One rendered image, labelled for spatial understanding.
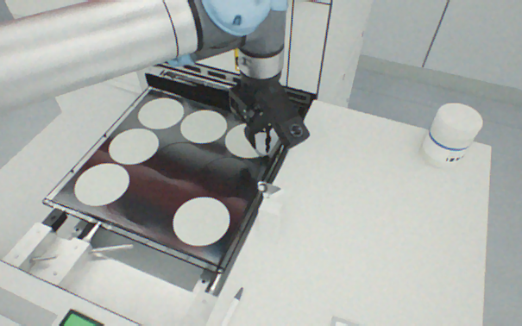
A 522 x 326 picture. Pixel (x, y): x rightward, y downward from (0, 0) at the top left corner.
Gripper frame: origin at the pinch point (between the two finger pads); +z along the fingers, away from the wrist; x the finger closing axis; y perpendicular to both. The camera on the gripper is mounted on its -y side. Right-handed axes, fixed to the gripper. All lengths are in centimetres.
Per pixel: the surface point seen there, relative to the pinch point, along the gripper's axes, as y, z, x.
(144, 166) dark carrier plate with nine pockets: 12.4, 1.3, 21.2
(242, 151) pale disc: 4.2, 1.3, 2.9
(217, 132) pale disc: 11.9, 1.3, 4.2
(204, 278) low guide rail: -12.8, 6.3, 22.7
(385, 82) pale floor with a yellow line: 67, 91, -140
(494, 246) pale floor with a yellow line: -34, 91, -96
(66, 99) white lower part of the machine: 68, 21, 26
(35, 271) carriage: 3.6, 3.3, 45.7
